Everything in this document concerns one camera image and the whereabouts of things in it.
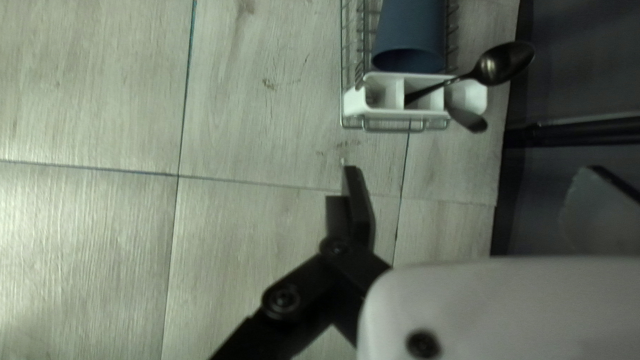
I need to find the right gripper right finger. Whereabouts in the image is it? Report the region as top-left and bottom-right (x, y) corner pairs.
(559, 165), (640, 257)

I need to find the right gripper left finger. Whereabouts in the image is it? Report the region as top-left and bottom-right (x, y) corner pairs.
(210, 165), (392, 360)

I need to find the black spoon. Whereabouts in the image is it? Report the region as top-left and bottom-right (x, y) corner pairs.
(404, 41), (536, 107)

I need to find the dark blue cup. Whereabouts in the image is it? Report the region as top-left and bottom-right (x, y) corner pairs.
(371, 0), (447, 75)

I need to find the white cutlery holder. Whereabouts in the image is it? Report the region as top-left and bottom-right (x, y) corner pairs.
(342, 71), (488, 121)

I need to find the black frame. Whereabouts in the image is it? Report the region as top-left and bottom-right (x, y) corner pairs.
(505, 115), (640, 149)

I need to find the wire dish rack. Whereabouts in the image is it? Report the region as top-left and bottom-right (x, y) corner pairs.
(340, 0), (461, 133)

